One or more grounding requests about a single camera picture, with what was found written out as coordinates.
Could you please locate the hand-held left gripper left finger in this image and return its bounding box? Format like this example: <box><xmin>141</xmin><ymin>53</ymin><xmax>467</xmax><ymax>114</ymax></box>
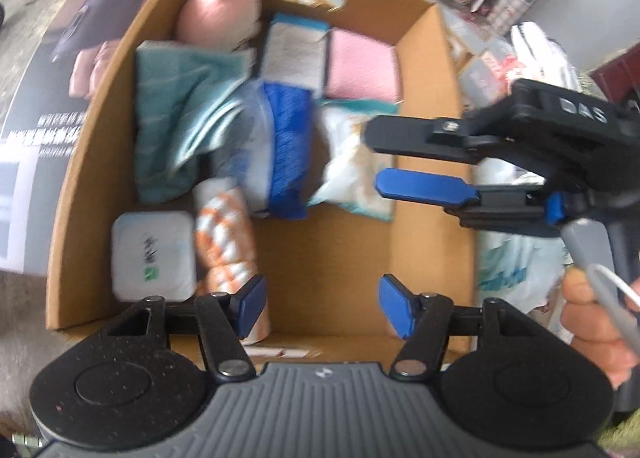
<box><xmin>107</xmin><ymin>274</ymin><xmax>268</xmax><ymax>381</ymax></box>

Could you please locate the brown cardboard box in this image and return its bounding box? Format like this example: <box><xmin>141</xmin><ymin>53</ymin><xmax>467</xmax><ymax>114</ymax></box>
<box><xmin>46</xmin><ymin>0</ymin><xmax>478</xmax><ymax>354</ymax></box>

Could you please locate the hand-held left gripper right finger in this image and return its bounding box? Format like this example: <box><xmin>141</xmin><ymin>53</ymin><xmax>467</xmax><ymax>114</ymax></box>
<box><xmin>377</xmin><ymin>274</ymin><xmax>533</xmax><ymax>381</ymax></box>

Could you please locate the teal towel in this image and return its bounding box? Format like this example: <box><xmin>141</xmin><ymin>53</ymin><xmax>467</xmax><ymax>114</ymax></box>
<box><xmin>134</xmin><ymin>40</ymin><xmax>256</xmax><ymax>205</ymax></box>

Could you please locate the dark red cabinet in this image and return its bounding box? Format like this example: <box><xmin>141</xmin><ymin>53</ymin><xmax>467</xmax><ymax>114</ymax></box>
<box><xmin>590</xmin><ymin>43</ymin><xmax>640</xmax><ymax>104</ymax></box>

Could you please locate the grey cloth with blue edge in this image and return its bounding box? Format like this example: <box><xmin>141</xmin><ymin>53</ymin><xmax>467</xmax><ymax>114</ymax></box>
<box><xmin>260</xmin><ymin>13</ymin><xmax>332</xmax><ymax>91</ymax></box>

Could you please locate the pink plush toy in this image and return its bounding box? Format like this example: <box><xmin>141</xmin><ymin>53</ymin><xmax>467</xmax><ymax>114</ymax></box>
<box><xmin>175</xmin><ymin>0</ymin><xmax>263</xmax><ymax>56</ymax></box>

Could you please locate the white cable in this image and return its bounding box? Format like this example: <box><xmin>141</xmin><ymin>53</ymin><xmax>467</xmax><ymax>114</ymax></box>
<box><xmin>587</xmin><ymin>264</ymin><xmax>640</xmax><ymax>359</ymax></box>

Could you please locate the white plastic bag teal print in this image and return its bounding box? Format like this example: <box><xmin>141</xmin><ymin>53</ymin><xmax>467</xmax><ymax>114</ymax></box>
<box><xmin>475</xmin><ymin>233</ymin><xmax>571</xmax><ymax>319</ymax></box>

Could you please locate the blue printed plastic packet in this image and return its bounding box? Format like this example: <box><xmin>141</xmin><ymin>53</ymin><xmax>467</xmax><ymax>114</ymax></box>
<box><xmin>215</xmin><ymin>80</ymin><xmax>321</xmax><ymax>221</ymax></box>

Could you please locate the pink folded cloth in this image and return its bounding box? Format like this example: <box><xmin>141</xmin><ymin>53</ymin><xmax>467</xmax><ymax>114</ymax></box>
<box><xmin>325</xmin><ymin>29</ymin><xmax>402</xmax><ymax>104</ymax></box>

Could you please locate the white milk pouch green logo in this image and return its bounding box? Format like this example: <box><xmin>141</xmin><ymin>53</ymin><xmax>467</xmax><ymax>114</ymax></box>
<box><xmin>111</xmin><ymin>210</ymin><xmax>196</xmax><ymax>303</ymax></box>

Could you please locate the orange and white striped cloth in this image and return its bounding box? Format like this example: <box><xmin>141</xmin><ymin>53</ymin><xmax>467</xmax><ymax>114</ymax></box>
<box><xmin>192</xmin><ymin>178</ymin><xmax>273</xmax><ymax>344</ymax></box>

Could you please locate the clear plastic box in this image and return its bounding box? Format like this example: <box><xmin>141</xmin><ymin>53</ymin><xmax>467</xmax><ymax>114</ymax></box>
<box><xmin>457</xmin><ymin>50</ymin><xmax>516</xmax><ymax>104</ymax></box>

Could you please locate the black printed carton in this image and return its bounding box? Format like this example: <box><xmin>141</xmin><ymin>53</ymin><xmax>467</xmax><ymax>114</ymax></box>
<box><xmin>0</xmin><ymin>0</ymin><xmax>166</xmax><ymax>274</ymax></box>

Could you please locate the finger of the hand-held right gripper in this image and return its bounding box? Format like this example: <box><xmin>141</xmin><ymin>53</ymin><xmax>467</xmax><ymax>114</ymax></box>
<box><xmin>375</xmin><ymin>168</ymin><xmax>561</xmax><ymax>239</ymax></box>
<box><xmin>364</xmin><ymin>114</ymin><xmax>506</xmax><ymax>164</ymax></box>

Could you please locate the white striped plastic bag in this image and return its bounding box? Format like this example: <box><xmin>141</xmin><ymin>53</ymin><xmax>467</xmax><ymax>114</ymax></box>
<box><xmin>510</xmin><ymin>20</ymin><xmax>581</xmax><ymax>89</ymax></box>

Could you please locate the person's right hand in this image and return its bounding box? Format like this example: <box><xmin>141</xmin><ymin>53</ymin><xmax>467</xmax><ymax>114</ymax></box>
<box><xmin>562</xmin><ymin>268</ymin><xmax>640</xmax><ymax>389</ymax></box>

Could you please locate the white crinkled packet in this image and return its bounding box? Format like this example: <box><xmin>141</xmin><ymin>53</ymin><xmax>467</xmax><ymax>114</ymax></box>
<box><xmin>307</xmin><ymin>105</ymin><xmax>398</xmax><ymax>224</ymax></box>

